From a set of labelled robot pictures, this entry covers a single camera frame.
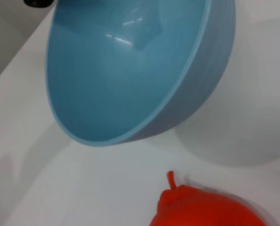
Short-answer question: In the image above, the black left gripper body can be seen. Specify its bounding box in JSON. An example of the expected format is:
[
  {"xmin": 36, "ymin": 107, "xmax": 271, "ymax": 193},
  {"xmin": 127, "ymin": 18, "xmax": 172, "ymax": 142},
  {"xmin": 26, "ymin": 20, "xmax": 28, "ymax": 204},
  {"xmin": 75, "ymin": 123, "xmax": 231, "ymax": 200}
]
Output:
[{"xmin": 24, "ymin": 0, "xmax": 57, "ymax": 8}]

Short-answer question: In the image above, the blue bowl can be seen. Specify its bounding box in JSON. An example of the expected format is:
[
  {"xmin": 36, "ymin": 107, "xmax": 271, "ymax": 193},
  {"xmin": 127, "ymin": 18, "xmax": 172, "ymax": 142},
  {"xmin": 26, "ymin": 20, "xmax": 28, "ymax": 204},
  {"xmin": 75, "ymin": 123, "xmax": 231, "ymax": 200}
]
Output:
[{"xmin": 44, "ymin": 0, "xmax": 236, "ymax": 148}]

